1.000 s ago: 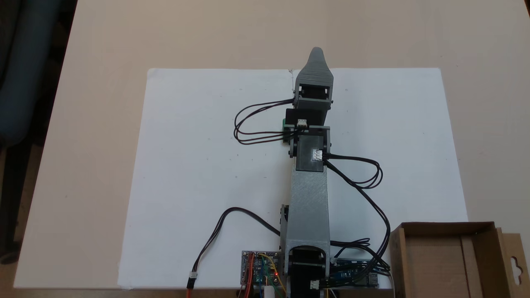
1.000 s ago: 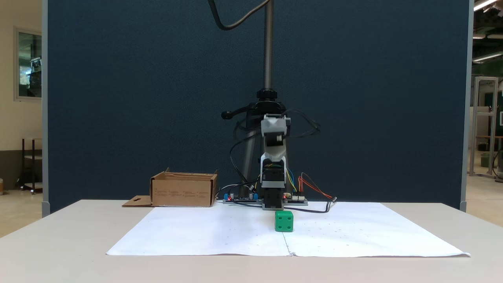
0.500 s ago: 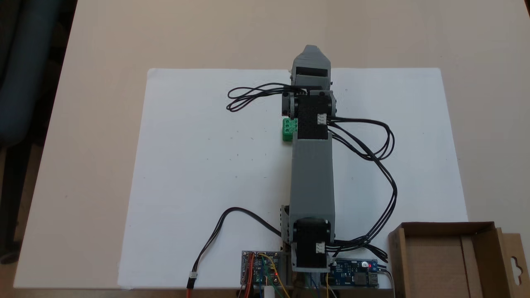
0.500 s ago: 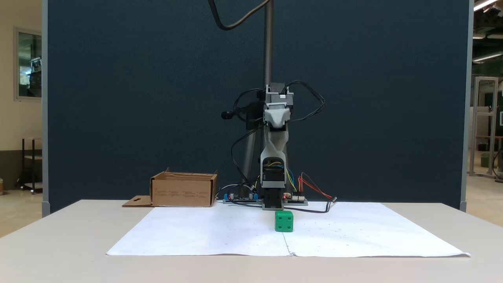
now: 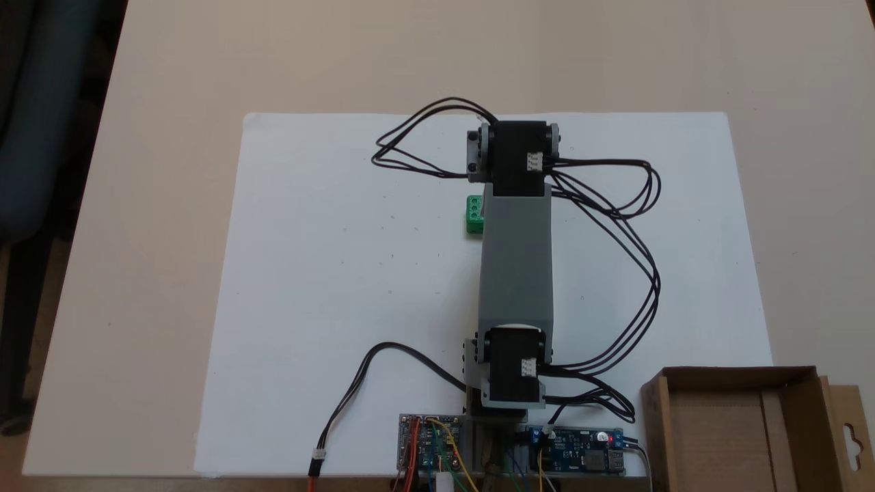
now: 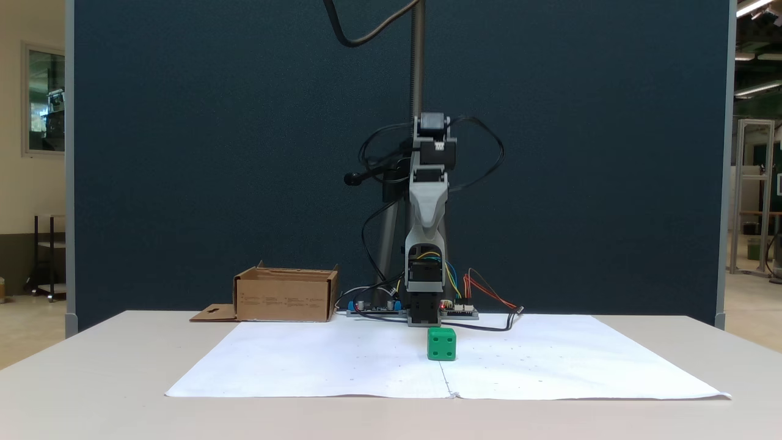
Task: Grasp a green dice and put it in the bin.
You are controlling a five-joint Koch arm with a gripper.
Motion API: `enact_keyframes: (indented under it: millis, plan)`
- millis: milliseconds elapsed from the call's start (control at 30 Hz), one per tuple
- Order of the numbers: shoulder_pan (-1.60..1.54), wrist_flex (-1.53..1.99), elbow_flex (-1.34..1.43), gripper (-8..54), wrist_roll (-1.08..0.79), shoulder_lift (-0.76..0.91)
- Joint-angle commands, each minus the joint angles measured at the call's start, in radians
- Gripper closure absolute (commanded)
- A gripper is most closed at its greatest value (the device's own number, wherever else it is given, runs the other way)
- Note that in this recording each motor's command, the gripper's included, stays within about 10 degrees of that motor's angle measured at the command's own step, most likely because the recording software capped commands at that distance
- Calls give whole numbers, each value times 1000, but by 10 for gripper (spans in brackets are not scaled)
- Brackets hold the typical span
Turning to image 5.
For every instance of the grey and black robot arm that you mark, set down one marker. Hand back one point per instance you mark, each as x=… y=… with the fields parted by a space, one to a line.
x=516 y=260

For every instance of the white paper sheet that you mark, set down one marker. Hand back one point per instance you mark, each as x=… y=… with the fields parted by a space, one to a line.
x=321 y=273

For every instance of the metal table clamp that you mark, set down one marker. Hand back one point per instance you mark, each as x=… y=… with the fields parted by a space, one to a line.
x=490 y=456

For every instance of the white plastic connector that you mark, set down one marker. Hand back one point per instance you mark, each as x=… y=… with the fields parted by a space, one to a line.
x=444 y=482

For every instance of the blue circuit board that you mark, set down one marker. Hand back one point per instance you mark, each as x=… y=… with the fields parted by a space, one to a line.
x=581 y=454

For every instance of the brown cardboard box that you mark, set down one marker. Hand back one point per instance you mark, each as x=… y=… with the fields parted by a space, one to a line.
x=724 y=437

